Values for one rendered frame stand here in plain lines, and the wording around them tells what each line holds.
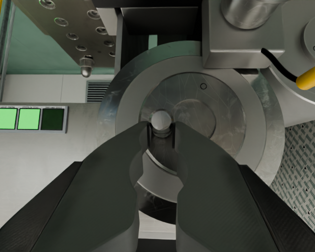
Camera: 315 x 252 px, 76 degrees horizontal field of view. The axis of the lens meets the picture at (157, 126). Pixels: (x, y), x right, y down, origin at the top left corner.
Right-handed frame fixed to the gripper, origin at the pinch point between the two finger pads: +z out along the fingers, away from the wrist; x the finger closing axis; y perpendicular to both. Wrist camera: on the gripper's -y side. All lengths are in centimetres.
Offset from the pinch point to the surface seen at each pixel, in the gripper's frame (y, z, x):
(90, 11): -5.3, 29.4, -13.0
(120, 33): -4.0, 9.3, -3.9
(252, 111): 0.9, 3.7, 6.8
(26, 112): 17, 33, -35
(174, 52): -2.7, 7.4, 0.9
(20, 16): 1, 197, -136
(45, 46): 34, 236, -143
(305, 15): -5.2, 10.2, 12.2
